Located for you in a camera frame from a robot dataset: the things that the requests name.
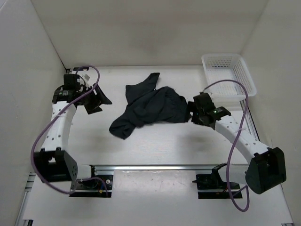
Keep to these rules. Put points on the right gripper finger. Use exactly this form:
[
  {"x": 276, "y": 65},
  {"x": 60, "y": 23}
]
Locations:
[
  {"x": 196, "y": 119},
  {"x": 191, "y": 107}
]

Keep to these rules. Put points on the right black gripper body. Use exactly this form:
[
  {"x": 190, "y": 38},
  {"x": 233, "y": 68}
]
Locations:
[{"x": 198, "y": 110}]

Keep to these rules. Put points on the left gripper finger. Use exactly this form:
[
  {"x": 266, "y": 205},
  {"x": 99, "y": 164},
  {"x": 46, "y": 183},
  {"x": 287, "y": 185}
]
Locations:
[
  {"x": 101, "y": 97},
  {"x": 93, "y": 106}
]

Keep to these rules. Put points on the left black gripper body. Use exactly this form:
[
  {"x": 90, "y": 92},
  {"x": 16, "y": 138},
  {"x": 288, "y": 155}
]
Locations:
[{"x": 87, "y": 99}]

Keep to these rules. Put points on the dark navy shorts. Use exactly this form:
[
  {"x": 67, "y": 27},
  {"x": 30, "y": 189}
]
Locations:
[{"x": 148, "y": 105}]

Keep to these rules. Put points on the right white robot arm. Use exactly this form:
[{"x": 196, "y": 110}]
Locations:
[{"x": 266, "y": 166}]

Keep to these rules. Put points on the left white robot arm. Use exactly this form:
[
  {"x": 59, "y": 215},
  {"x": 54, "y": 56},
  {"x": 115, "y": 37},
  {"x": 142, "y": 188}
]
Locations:
[{"x": 52, "y": 162}]

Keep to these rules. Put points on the white plastic mesh basket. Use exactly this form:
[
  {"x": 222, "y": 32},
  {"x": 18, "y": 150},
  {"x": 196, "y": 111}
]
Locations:
[{"x": 227, "y": 66}]

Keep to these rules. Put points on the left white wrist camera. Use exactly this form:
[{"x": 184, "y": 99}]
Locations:
[{"x": 85, "y": 78}]

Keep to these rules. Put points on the aluminium front rail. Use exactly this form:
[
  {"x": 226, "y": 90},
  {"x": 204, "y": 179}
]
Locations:
[{"x": 154, "y": 167}]

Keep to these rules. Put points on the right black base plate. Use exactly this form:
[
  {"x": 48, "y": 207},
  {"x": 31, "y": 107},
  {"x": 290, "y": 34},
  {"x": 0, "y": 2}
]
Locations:
[{"x": 219, "y": 189}]

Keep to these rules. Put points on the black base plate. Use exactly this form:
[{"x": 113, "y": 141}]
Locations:
[
  {"x": 219, "y": 189},
  {"x": 94, "y": 188}
]

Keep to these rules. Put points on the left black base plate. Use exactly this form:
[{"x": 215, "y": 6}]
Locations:
[{"x": 94, "y": 188}]

